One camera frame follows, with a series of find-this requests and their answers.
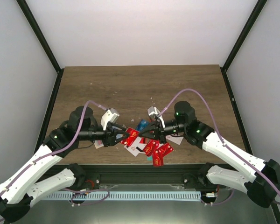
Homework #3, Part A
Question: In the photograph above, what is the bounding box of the red card gold vip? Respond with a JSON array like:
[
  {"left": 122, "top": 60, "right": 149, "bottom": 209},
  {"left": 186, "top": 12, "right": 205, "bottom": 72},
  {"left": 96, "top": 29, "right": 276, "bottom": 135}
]
[{"left": 120, "top": 127, "right": 140, "bottom": 147}]

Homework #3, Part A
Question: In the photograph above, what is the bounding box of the blue card upper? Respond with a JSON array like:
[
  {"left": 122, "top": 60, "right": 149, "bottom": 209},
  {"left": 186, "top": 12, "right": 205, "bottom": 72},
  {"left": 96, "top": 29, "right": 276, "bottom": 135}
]
[{"left": 135, "top": 119, "right": 149, "bottom": 132}]

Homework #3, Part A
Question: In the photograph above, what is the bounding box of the light blue slotted cable duct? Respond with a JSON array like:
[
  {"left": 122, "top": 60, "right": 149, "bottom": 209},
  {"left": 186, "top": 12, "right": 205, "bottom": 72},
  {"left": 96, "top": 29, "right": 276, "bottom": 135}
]
[{"left": 45, "top": 191, "right": 201, "bottom": 202}]

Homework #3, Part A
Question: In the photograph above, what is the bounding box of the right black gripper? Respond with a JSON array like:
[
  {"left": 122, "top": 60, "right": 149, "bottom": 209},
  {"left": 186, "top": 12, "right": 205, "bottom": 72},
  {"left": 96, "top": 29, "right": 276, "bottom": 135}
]
[{"left": 139, "top": 119, "right": 187, "bottom": 144}]

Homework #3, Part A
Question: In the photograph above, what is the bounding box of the black aluminium frame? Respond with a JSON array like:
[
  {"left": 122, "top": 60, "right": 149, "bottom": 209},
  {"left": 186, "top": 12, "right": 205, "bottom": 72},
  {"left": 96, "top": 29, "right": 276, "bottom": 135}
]
[{"left": 3, "top": 0, "right": 280, "bottom": 224}]

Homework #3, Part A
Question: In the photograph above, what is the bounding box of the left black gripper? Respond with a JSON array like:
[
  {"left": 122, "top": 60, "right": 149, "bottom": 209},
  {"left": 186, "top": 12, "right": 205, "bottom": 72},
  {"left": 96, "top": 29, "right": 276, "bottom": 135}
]
[{"left": 78, "top": 123, "right": 130, "bottom": 147}]

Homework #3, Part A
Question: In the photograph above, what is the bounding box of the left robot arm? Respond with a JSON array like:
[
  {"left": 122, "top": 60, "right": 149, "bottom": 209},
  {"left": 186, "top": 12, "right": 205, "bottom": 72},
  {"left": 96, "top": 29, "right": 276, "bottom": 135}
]
[{"left": 0, "top": 106, "right": 130, "bottom": 223}]

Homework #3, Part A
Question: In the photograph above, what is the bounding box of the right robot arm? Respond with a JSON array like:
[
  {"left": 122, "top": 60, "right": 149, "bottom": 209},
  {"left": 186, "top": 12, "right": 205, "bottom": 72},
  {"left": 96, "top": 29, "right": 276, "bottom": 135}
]
[{"left": 139, "top": 101, "right": 280, "bottom": 208}]

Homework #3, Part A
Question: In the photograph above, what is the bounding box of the red gold card middle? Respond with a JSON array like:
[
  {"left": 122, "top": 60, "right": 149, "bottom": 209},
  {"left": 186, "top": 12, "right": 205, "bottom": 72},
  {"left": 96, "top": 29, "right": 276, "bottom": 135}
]
[{"left": 157, "top": 143, "right": 174, "bottom": 157}]

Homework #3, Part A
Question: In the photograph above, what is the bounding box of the white black red card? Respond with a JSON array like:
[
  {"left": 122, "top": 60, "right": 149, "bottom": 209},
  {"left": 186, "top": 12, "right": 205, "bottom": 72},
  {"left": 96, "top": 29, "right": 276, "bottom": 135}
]
[{"left": 166, "top": 135, "right": 183, "bottom": 145}]

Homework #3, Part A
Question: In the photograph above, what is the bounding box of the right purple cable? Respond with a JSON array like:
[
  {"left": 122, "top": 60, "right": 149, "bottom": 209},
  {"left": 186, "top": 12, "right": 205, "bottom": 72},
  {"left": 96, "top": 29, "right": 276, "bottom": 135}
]
[{"left": 158, "top": 88, "right": 280, "bottom": 206}]

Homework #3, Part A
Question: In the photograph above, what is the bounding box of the beige leather card holder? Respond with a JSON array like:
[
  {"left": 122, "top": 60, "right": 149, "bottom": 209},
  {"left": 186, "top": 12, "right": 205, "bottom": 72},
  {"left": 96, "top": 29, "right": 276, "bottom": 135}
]
[{"left": 94, "top": 140, "right": 104, "bottom": 149}]

